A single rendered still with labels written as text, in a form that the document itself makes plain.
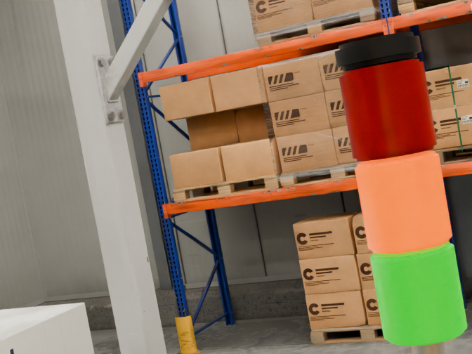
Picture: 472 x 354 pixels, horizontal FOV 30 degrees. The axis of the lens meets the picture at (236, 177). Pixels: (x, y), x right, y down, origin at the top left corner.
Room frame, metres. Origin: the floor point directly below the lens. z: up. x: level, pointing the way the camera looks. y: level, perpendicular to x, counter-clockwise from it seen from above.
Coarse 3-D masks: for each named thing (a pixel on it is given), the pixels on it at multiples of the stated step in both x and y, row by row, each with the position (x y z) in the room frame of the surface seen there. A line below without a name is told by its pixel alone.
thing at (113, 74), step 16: (160, 0) 2.90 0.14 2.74; (144, 16) 2.94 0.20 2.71; (160, 16) 2.95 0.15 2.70; (128, 32) 2.97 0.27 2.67; (144, 32) 2.94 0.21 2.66; (128, 48) 2.97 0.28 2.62; (144, 48) 3.00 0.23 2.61; (96, 64) 3.01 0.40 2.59; (112, 64) 3.01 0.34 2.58; (128, 64) 2.98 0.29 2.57; (112, 80) 3.01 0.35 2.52; (128, 80) 3.05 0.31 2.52; (112, 96) 3.03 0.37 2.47; (112, 112) 3.02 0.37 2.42
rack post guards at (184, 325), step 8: (176, 320) 9.23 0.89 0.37; (184, 320) 9.19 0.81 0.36; (176, 328) 9.27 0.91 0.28; (184, 328) 9.20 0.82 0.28; (192, 328) 9.24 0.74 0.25; (184, 336) 9.21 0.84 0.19; (192, 336) 9.21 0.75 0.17; (184, 344) 9.22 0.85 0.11; (192, 344) 9.19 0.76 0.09; (184, 352) 9.22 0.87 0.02; (192, 352) 9.19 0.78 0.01
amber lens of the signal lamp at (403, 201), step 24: (360, 168) 0.52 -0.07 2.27; (384, 168) 0.50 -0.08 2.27; (408, 168) 0.50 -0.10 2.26; (432, 168) 0.50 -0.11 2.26; (360, 192) 0.52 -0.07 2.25; (384, 192) 0.50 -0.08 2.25; (408, 192) 0.50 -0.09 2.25; (432, 192) 0.50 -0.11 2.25; (384, 216) 0.50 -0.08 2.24; (408, 216) 0.50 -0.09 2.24; (432, 216) 0.50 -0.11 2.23; (384, 240) 0.50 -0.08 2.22; (408, 240) 0.50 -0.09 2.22; (432, 240) 0.50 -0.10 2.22
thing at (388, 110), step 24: (360, 72) 0.50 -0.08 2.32; (384, 72) 0.50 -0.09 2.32; (408, 72) 0.50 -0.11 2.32; (360, 96) 0.50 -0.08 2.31; (384, 96) 0.50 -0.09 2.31; (408, 96) 0.50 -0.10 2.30; (360, 120) 0.51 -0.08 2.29; (384, 120) 0.50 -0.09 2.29; (408, 120) 0.50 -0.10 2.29; (432, 120) 0.51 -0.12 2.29; (360, 144) 0.51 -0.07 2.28; (384, 144) 0.50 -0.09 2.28; (408, 144) 0.50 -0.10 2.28; (432, 144) 0.51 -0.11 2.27
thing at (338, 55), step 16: (400, 32) 0.50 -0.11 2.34; (352, 48) 0.50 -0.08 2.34; (368, 48) 0.50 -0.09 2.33; (384, 48) 0.50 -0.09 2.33; (400, 48) 0.50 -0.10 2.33; (416, 48) 0.51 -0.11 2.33; (336, 64) 0.52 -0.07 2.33; (352, 64) 0.51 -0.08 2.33; (368, 64) 0.50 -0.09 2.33; (416, 352) 0.52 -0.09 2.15; (432, 352) 0.51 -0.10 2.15
